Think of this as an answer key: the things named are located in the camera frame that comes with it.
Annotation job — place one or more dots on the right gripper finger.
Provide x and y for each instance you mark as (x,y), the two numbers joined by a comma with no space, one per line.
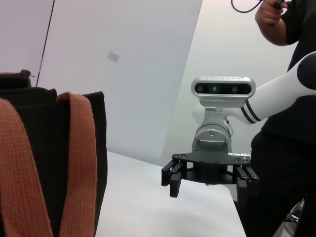
(243,187)
(174,177)

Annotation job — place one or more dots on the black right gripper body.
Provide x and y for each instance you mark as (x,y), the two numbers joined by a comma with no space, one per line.
(212,170)

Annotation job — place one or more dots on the black handheld controller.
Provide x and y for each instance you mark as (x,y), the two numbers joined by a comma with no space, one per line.
(278,3)

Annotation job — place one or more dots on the person's bare forearm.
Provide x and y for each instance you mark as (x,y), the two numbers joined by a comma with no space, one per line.
(270,27)

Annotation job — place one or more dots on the person's hand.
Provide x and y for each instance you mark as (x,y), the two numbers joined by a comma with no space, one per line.
(267,5)

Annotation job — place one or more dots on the person in black clothes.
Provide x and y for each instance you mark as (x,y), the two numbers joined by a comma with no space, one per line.
(284,160)

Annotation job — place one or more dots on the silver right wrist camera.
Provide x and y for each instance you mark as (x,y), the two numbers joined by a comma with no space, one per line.
(222,89)

